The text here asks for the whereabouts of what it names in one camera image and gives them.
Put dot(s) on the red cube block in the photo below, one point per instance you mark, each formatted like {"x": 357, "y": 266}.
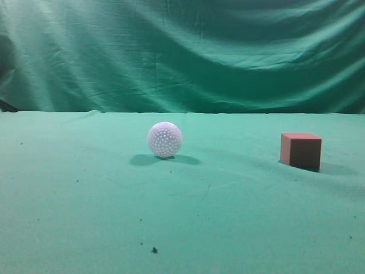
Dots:
{"x": 301, "y": 150}

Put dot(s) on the white dimpled golf ball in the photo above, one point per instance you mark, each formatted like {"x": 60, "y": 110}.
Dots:
{"x": 165, "y": 139}

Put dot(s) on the green backdrop cloth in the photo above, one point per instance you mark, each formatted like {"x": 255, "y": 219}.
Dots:
{"x": 183, "y": 56}

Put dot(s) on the green table cloth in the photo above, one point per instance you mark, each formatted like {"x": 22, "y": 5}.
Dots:
{"x": 81, "y": 192}

